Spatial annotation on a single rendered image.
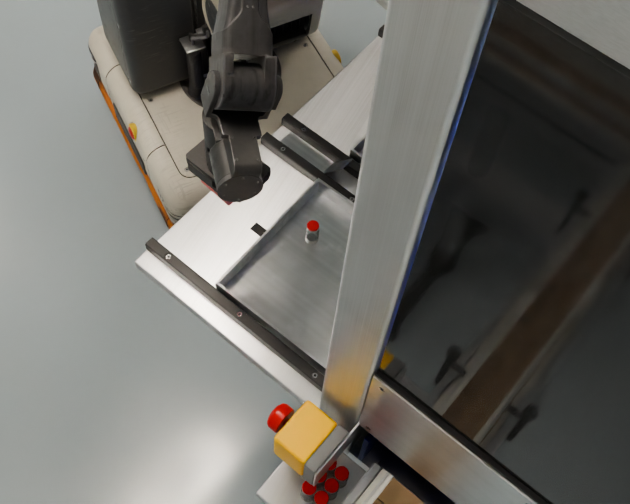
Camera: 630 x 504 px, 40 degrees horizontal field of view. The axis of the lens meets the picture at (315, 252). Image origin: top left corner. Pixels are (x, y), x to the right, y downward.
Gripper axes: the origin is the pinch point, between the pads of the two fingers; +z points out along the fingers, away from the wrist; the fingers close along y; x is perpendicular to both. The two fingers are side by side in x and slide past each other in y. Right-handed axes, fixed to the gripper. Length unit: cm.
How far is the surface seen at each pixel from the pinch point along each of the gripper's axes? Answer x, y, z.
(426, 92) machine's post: -12, 32, -61
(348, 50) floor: 114, -60, 106
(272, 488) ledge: -22.9, 29.0, 20.7
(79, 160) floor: 27, -91, 107
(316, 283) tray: 6.3, 12.3, 20.0
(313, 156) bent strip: 24.9, -4.3, 19.7
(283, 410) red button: -16.7, 25.2, 7.2
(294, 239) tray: 10.1, 4.2, 19.9
